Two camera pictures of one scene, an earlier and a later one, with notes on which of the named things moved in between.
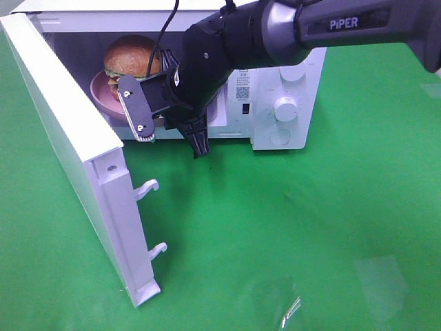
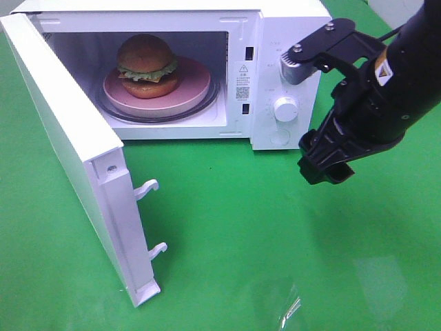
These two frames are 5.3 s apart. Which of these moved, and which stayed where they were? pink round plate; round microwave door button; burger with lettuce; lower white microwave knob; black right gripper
Moved: black right gripper; pink round plate; burger with lettuce
Stayed: round microwave door button; lower white microwave knob
